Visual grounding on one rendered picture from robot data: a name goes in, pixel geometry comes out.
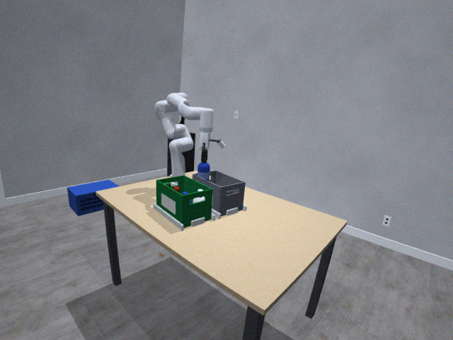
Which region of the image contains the white bottle with grey label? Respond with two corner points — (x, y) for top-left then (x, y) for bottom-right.
(193, 189), (205, 203)

